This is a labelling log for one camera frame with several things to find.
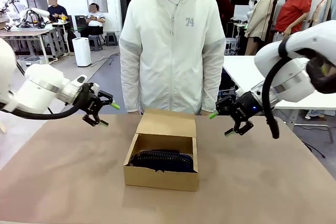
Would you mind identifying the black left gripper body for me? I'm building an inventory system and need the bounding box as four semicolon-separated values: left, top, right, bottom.
75;83;102;116

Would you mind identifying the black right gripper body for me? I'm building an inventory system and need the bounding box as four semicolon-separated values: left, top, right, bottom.
229;91;263;124

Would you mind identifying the navy blue zipper pouch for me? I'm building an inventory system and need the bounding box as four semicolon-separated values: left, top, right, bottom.
130;150;197;174

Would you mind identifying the person's left forearm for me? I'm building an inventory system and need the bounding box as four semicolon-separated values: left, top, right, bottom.
201;50;225;113

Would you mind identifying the person's right forearm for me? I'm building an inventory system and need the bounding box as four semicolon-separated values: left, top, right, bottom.
120;50;144;114

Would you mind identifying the open brown cardboard box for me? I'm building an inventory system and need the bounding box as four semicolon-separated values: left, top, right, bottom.
123;108;200;193

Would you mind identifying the white table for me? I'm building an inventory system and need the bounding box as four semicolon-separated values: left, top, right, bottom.
222;55;336;130

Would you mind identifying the white air purifier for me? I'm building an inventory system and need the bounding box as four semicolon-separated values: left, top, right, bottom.
72;37;92;67

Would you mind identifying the grey plastic stool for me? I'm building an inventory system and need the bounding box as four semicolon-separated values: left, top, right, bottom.
105;32;117;47
88;35;103;52

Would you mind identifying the grey plastic crate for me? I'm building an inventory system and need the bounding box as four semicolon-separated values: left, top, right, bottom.
224;37;238;56

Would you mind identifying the clear plastic storage bin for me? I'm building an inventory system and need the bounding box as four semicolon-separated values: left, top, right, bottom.
17;55;45;69

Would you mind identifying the person in white jacket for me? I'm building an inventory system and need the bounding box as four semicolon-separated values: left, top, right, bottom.
119;0;227;116

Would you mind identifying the black tripod leg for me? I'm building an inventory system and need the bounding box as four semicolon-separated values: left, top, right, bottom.
15;60;27;77

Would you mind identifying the seated man in white shirt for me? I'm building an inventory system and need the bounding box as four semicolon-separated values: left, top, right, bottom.
80;3;106;38

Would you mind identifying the grey workbench table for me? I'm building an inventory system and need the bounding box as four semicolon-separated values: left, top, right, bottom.
0;22;66;65

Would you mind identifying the mannequin in beige coat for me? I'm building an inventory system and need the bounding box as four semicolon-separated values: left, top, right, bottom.
245;0;279;57

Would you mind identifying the white sign board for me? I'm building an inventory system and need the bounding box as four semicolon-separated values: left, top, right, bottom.
233;5;253;22

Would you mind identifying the man in black shirt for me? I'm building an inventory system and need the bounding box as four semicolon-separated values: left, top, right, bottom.
47;0;69;23

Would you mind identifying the mannequin in dark red top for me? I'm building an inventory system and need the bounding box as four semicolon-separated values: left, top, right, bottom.
209;0;234;38

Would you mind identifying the person in red t-shirt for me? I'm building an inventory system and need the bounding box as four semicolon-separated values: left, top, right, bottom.
272;0;313;43

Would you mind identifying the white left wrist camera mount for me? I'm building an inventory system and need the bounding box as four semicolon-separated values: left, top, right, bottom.
76;74;100;88

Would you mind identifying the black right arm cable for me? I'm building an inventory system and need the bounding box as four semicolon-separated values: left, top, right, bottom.
262;37;289;140

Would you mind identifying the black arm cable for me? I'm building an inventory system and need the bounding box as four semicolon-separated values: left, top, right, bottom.
0;95;87;121
262;37;289;140

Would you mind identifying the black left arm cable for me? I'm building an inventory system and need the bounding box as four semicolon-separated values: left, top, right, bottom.
0;95;87;121

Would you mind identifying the black floor cable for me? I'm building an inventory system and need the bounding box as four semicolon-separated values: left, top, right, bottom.
301;140;327;159

